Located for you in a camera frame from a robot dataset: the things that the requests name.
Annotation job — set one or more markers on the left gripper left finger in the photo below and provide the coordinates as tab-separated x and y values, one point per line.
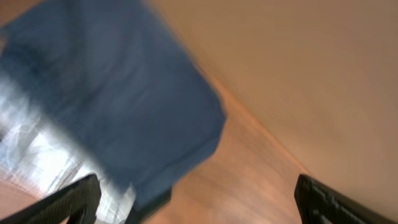
76	203

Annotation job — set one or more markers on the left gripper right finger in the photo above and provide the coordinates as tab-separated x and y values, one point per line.
318	203

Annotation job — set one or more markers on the dark blue shorts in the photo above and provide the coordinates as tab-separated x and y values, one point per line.
109	73

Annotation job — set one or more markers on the folded black garment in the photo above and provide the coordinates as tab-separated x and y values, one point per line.
138	214

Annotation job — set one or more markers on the folded light blue jeans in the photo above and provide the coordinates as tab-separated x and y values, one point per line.
40	159

